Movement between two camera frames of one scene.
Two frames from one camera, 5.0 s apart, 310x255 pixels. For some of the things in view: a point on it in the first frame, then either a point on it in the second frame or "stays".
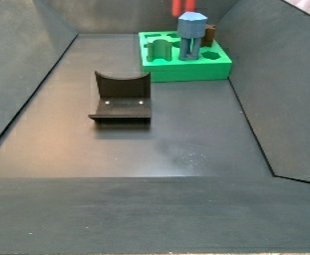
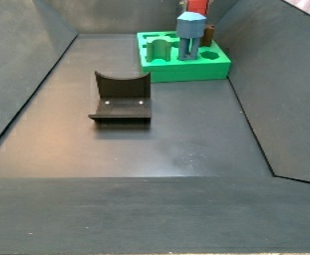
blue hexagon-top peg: x=192 y=29 stays
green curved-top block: x=159 y=49 stays
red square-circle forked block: x=176 y=6 to x=199 y=6
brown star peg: x=207 y=41 stays
